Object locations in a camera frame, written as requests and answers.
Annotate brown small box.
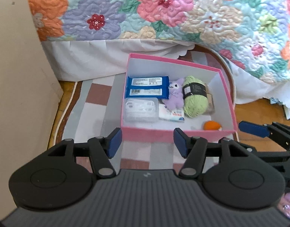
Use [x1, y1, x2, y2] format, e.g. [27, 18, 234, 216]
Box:
[204, 84, 215, 115]

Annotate striped checkered rug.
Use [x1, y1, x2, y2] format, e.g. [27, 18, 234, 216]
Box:
[46, 44, 241, 173]

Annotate clear floss picks package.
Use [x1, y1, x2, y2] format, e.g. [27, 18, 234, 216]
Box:
[123, 98, 159, 122]

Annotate white tissue packet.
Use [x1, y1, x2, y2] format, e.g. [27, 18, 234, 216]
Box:
[159, 103, 185, 122]

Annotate cardboard scraps under bed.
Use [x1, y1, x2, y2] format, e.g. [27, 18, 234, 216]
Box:
[270, 98, 290, 120]

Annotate pink storage box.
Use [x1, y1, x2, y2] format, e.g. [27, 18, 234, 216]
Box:
[121, 54, 237, 143]

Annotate beige wooden cabinet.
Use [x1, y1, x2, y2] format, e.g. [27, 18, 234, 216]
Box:
[0, 0, 63, 219]

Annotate white bed skirt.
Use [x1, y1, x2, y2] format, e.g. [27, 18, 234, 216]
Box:
[41, 39, 290, 109]

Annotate purple plush toy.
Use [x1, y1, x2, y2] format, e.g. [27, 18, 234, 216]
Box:
[162, 79, 184, 111]

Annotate green yarn ball black label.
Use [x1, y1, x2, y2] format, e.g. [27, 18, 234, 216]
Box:
[182, 75, 209, 118]

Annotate floral quilted bedspread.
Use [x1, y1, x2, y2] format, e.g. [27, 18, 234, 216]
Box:
[27, 0, 290, 84]

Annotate orange small ball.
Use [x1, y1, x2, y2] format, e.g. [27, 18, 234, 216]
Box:
[203, 120, 223, 131]

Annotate blue wet wipes pack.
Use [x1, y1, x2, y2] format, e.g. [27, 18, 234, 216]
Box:
[125, 76, 170, 99]

